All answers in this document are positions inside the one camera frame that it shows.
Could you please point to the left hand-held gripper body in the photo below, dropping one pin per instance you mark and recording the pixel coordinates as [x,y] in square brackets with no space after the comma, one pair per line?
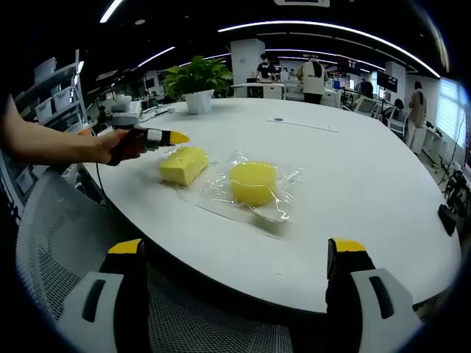
[125,117]

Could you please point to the round yellow silicone block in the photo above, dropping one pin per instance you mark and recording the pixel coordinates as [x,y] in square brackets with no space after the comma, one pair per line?
[254,182]

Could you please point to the grey mesh office chair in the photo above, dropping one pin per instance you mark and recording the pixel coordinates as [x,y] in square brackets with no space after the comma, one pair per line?
[55,235]

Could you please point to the dark wall screen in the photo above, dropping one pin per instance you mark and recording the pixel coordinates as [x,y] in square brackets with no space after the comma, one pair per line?
[386,81]

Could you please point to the white plant pot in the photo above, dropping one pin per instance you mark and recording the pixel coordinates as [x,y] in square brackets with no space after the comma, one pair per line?
[198,102]

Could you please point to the grey storage shelf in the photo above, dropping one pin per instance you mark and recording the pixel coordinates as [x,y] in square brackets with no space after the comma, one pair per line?
[55,103]

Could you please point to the white office chair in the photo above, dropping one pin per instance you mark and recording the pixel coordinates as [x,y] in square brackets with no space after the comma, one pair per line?
[399,123]

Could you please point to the long curved ceiling light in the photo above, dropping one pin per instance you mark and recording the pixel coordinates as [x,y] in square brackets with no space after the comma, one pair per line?
[331,27]

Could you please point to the person's left hand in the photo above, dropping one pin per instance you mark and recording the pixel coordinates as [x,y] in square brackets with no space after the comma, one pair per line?
[112,145]

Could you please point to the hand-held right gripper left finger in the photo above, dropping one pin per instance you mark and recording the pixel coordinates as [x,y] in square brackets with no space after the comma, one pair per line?
[117,316]

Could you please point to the yellow round sponge in wrap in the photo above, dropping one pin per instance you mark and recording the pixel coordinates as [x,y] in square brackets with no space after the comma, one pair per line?
[287,176]

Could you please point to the green leafy plant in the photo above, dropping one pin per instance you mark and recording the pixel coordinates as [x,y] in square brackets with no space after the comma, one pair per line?
[197,75]

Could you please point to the bright window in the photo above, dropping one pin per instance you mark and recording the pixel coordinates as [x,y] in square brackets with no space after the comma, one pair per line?
[450,110]

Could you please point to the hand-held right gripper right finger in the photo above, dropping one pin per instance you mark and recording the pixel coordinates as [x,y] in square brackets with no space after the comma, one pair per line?
[346,305]

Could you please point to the rectangular yellow silicone block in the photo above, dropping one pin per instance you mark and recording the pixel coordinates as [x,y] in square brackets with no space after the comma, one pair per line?
[182,165]

